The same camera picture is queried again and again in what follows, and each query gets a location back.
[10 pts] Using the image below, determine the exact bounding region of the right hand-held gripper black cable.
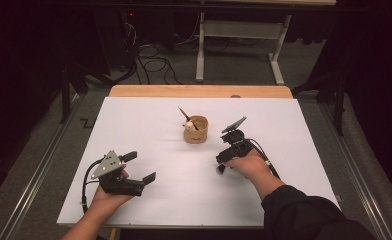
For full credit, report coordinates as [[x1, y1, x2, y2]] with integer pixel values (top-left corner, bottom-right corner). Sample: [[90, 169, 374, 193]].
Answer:
[[247, 137, 282, 180]]

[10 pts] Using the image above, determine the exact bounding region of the black device with red light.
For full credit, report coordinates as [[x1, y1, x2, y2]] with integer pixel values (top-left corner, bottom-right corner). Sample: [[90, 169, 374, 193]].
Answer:
[[118, 9, 139, 22]]

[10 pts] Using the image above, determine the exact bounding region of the thin black makeup brush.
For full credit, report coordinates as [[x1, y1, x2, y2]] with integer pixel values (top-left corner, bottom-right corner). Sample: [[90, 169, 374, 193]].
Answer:
[[177, 106, 200, 131]]

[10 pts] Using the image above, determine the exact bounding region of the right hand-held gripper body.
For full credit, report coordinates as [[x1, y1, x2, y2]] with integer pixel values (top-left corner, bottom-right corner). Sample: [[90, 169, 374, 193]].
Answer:
[[221, 116, 254, 160]]

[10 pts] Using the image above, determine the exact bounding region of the tangle of black floor cables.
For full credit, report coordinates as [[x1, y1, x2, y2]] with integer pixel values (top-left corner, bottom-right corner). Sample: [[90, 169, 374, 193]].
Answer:
[[136, 43, 184, 86]]

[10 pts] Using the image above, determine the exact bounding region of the person's left hand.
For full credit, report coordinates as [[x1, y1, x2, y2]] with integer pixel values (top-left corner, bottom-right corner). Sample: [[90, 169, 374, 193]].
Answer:
[[89, 168, 135, 214]]

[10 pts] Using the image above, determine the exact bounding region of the dark curtain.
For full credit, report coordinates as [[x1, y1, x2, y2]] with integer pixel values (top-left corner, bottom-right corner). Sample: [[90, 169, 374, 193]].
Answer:
[[0, 0, 63, 203], [323, 0, 392, 209]]

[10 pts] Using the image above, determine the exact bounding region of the hand-held gripper black cable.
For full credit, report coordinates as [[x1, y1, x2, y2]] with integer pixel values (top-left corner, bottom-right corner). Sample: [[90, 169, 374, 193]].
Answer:
[[81, 157, 107, 215], [247, 137, 282, 180]]

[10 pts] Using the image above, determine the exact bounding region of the white table board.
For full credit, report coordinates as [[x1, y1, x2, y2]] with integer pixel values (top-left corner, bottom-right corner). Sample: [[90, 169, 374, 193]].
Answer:
[[56, 96, 342, 230]]

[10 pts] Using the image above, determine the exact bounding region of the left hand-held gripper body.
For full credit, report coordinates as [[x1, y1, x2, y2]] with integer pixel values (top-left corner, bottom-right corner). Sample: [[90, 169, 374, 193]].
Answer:
[[91, 150, 146, 197]]

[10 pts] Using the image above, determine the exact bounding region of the wooden table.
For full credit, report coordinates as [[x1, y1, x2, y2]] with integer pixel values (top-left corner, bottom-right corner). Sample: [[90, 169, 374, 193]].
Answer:
[[108, 84, 294, 100]]

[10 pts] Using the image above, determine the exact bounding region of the small wooden cup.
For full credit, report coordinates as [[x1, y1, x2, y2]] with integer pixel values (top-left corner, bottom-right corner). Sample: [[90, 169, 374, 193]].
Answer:
[[182, 115, 209, 145]]

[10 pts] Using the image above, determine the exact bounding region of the black metal stand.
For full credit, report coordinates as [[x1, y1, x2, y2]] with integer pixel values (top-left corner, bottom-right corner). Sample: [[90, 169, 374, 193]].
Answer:
[[59, 61, 138, 125], [292, 71, 348, 137]]

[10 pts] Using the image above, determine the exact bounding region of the metal floor rail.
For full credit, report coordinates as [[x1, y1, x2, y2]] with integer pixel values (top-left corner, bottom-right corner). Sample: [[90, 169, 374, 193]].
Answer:
[[317, 101, 392, 240], [0, 95, 82, 240]]

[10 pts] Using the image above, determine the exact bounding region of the white metal table frame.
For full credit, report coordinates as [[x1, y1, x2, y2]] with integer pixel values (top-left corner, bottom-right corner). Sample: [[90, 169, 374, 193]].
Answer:
[[190, 0, 338, 86]]

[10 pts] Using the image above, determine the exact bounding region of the person's right hand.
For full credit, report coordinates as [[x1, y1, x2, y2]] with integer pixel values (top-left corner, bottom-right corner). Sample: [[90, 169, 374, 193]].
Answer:
[[224, 152, 273, 184]]

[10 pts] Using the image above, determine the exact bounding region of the left hand-held gripper black cable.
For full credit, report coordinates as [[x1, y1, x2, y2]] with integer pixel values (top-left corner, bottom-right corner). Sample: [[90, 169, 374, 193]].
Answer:
[[81, 157, 107, 215]]

